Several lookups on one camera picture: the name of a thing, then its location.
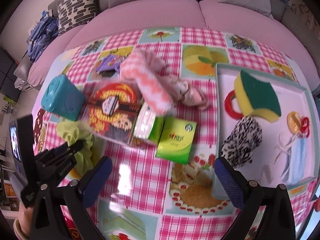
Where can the purple snack pouch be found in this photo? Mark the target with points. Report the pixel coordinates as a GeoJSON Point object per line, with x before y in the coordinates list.
{"type": "Point", "coordinates": [110, 65]}

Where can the pink checkered tablecloth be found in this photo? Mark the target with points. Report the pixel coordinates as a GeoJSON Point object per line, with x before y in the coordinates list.
{"type": "Point", "coordinates": [152, 198]}

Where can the green yellow sponge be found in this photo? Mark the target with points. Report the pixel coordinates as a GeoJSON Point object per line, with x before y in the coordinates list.
{"type": "Point", "coordinates": [256, 97]}

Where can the yellow green cloth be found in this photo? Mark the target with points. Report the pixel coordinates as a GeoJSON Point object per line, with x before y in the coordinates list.
{"type": "Point", "coordinates": [78, 137]}

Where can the red tape roll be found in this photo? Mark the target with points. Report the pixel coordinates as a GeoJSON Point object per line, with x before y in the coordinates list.
{"type": "Point", "coordinates": [229, 106]}

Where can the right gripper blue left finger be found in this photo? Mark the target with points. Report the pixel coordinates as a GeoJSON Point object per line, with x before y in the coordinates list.
{"type": "Point", "coordinates": [94, 180]}

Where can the smartphone on stand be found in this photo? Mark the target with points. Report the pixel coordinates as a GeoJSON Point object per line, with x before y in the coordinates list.
{"type": "Point", "coordinates": [16, 149]}

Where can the blue face mask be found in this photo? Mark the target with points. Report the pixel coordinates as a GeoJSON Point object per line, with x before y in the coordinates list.
{"type": "Point", "coordinates": [293, 149]}

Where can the leopard print fabric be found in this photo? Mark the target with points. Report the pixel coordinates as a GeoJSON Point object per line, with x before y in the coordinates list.
{"type": "Point", "coordinates": [246, 136]}

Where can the grey sofa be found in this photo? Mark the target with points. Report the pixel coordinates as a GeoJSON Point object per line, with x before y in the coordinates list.
{"type": "Point", "coordinates": [283, 31]}

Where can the pink white fuzzy sock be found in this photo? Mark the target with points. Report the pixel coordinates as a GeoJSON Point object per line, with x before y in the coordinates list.
{"type": "Point", "coordinates": [142, 67]}

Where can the teal shallow tray box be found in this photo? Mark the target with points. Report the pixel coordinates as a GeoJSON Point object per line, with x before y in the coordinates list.
{"type": "Point", "coordinates": [292, 97]}

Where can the teal plastic container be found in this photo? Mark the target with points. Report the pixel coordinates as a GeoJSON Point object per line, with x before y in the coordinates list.
{"type": "Point", "coordinates": [63, 98]}

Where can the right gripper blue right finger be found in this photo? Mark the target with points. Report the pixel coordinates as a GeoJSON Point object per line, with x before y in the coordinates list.
{"type": "Point", "coordinates": [232, 181]}

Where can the beige patterned scrunchie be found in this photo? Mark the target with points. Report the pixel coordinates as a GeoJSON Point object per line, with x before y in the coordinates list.
{"type": "Point", "coordinates": [184, 92]}

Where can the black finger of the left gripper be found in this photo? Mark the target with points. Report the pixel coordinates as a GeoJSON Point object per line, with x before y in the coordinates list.
{"type": "Point", "coordinates": [58, 159]}

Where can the black white patterned cushion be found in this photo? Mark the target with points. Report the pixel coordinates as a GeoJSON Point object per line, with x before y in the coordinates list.
{"type": "Point", "coordinates": [73, 13]}

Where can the black cabinet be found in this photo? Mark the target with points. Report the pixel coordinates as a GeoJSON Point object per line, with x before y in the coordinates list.
{"type": "Point", "coordinates": [7, 81]}

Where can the clear box with orange print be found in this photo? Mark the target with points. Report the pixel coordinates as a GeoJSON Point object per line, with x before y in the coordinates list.
{"type": "Point", "coordinates": [111, 110]}

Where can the gold round lucky token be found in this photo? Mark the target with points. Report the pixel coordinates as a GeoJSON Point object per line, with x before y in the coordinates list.
{"type": "Point", "coordinates": [294, 123]}

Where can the blue clothing pile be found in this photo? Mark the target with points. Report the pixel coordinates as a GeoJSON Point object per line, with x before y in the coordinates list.
{"type": "Point", "coordinates": [44, 32]}

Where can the green tissue pack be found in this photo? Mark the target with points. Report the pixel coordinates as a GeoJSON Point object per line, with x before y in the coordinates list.
{"type": "Point", "coordinates": [149, 126]}
{"type": "Point", "coordinates": [176, 140]}

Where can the red white pipe cleaner toy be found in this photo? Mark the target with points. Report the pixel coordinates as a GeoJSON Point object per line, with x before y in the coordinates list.
{"type": "Point", "coordinates": [305, 127]}

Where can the person left hand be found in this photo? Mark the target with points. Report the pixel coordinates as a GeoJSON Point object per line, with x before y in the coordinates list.
{"type": "Point", "coordinates": [22, 223]}

